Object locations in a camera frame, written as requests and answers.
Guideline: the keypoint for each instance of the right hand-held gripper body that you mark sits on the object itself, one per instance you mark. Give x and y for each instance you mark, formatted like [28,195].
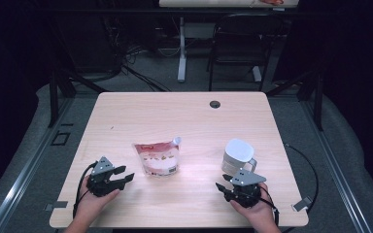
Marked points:
[246,177]

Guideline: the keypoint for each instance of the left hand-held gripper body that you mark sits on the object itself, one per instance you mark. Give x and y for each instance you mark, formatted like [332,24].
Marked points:
[102,166]

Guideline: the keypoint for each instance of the white flip-lid container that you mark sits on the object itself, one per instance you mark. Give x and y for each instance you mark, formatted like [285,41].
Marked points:
[238,153]

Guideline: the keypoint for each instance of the red and white spout pouch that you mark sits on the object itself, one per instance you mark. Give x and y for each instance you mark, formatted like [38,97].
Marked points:
[160,158]

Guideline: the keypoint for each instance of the person's right hand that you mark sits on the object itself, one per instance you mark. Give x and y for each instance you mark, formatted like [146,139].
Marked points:
[259,213]

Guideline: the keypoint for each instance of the person's left hand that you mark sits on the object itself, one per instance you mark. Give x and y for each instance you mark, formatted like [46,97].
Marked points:
[90,207]

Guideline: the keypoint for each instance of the grey tape strip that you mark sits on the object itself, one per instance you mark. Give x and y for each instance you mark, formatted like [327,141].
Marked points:
[302,204]
[58,205]

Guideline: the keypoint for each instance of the black table grommet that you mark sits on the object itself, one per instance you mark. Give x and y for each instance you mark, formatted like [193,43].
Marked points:
[215,104]

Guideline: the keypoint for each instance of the black metal stand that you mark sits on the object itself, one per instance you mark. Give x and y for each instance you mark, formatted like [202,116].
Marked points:
[54,97]
[319,100]

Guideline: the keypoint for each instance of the white-legged background desk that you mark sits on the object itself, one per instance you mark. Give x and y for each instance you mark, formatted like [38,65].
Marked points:
[182,48]

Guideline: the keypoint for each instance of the black folding chair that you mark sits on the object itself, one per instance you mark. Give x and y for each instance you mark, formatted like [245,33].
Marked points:
[243,39]

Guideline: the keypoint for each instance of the orange object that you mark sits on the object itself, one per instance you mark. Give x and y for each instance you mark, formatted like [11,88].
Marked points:
[272,2]

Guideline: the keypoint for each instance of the aluminium floor rail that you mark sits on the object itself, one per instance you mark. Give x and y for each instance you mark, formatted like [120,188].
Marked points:
[333,168]
[22,174]

